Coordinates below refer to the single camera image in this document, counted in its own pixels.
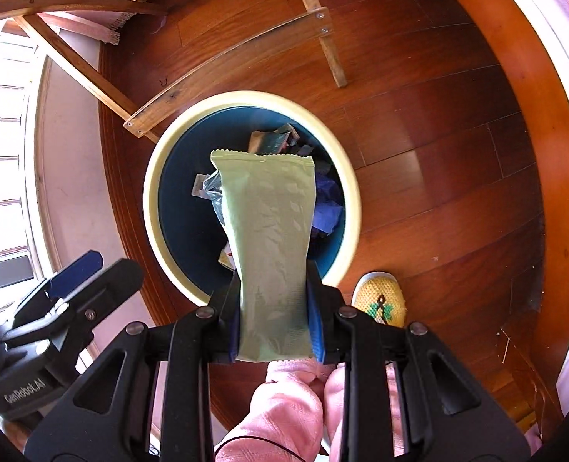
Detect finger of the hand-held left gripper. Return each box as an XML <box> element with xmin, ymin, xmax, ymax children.
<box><xmin>12</xmin><ymin>250</ymin><xmax>105</xmax><ymax>322</ymax></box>
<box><xmin>3</xmin><ymin>258</ymin><xmax>145</xmax><ymax>358</ymax></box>

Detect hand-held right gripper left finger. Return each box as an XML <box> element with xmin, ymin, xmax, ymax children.
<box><xmin>23</xmin><ymin>269</ymin><xmax>244</xmax><ymax>462</ymax></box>

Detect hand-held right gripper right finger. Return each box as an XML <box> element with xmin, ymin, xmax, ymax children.
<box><xmin>305</xmin><ymin>260</ymin><xmax>531</xmax><ymax>462</ymax></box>

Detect pale green packet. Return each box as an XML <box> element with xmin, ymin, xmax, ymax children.
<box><xmin>210</xmin><ymin>148</ymin><xmax>319</xmax><ymax>363</ymax></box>

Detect round cream rimmed trash bin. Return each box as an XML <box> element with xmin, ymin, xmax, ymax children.
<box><xmin>142</xmin><ymin>90</ymin><xmax>362</xmax><ymax>305</ymax></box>

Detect purple plastic bag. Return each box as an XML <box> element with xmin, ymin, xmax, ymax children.
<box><xmin>310</xmin><ymin>173</ymin><xmax>347</xmax><ymax>239</ymax></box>

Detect yellow knitted slipper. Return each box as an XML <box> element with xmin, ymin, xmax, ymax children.
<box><xmin>352</xmin><ymin>272</ymin><xmax>409</xmax><ymax>329</ymax></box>

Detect pink fleece pants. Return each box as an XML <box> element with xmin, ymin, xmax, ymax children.
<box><xmin>214</xmin><ymin>358</ymin><xmax>357</xmax><ymax>462</ymax></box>

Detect window with metal grille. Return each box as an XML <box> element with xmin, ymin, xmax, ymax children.
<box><xmin>0</xmin><ymin>24</ymin><xmax>49</xmax><ymax>290</ymax></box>

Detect clear plastic wrapper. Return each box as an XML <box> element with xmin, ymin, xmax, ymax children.
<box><xmin>193</xmin><ymin>171</ymin><xmax>227</xmax><ymax>224</ymax></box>

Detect thin black cable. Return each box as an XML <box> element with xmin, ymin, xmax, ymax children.
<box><xmin>214</xmin><ymin>435</ymin><xmax>314</xmax><ymax>462</ymax></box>

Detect orange wooden bed frame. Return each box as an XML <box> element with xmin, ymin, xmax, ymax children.
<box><xmin>424</xmin><ymin>0</ymin><xmax>569</xmax><ymax>444</ymax></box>

